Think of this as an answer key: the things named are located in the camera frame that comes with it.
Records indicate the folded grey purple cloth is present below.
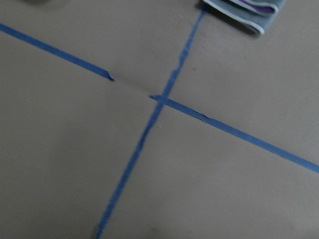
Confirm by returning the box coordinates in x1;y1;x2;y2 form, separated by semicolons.
203;0;286;35

